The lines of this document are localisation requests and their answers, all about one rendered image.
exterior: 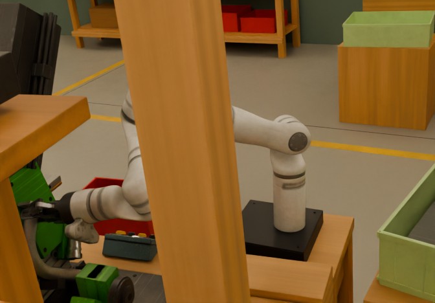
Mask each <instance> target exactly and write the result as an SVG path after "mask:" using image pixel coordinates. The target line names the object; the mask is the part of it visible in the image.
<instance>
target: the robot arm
mask: <svg viewBox="0 0 435 303"><path fill-rule="evenodd" d="M231 109H232V121H233V128H234V141H235V142H239V143H244V144H252V145H257V146H263V147H266V148H269V150H270V159H271V164H272V166H273V207H274V226H275V227H276V228H277V229H278V230H280V231H284V232H296V231H299V230H302V229H303V228H304V227H305V224H306V164H305V161H304V159H303V157H302V154H301V153H302V152H304V151H306V150H307V149H308V148H309V146H310V144H311V134H310V132H309V130H308V129H307V128H306V127H305V126H304V125H303V123H301V122H300V121H299V120H297V119H296V118H295V117H293V116H291V115H281V116H279V117H277V118H276V119H275V120H274V121H270V120H266V119H264V118H261V117H259V116H256V115H254V114H252V113H249V112H248V111H245V110H243V109H240V108H238V107H234V106H231ZM120 118H121V122H122V127H123V129H124V133H125V136H126V141H127V145H128V171H127V173H126V176H125V178H124V181H123V183H122V187H120V186H117V185H112V186H105V187H102V188H88V189H85V190H78V191H74V192H68V193H66V194H65V195H64V196H63V197H62V198H61V199H60V200H55V201H51V202H48V203H44V202H43V199H42V198H38V199H37V200H35V201H33V202H31V203H30V205H29V208H28V209H24V210H22V211H21V219H32V218H38V223H41V222H48V223H50V222H54V223H55V224H67V226H66V228H65V235H66V237H68V238H70V239H73V240H76V241H80V242H83V243H87V244H93V243H98V241H99V234H98V233H97V231H96V229H95V228H94V225H93V224H94V223H96V222H99V221H103V220H108V219H115V218H120V219H127V220H133V221H152V218H151V211H150V204H149V199H148V193H147V188H146V182H145V177H144V170H143V166H142V159H141V155H140V148H139V141H138V137H137V129H136V125H135V118H134V114H133V107H132V103H131V96H130V92H129V89H128V91H127V94H126V97H125V99H124V103H123V105H122V109H121V112H120ZM38 212H40V213H38Z"/></svg>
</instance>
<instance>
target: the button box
mask: <svg viewBox="0 0 435 303"><path fill-rule="evenodd" d="M104 239H105V240H104V246H103V251H102V254H103V255H107V256H116V257H121V258H130V259H135V260H144V261H152V260H153V258H154V257H155V255H156V254H157V253H158V252H157V244H156V241H155V238H146V239H145V238H144V237H142V236H139V237H135V236H132V235H127V236H125V235H121V234H105V236H104Z"/></svg>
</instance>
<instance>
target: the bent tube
mask: <svg viewBox="0 0 435 303"><path fill-rule="evenodd" d="M31 202H33V201H25V202H20V203H18V204H17V205H18V206H19V207H22V208H24V209H28V208H29V205H30V203H31ZM37 225H38V218H32V219H24V223H23V230H24V233H25V237H26V240H27V244H28V248H29V251H30V255H31V258H32V262H33V265H34V269H35V272H36V274H37V275H38V276H40V277H42V278H44V279H47V280H57V279H58V280H65V281H68V282H76V279H75V277H76V275H77V274H78V273H79V272H80V271H81V269H68V268H61V267H51V266H48V265H47V264H45V263H44V262H43V260H42V259H41V258H40V256H39V254H38V250H37V247H36V231H37Z"/></svg>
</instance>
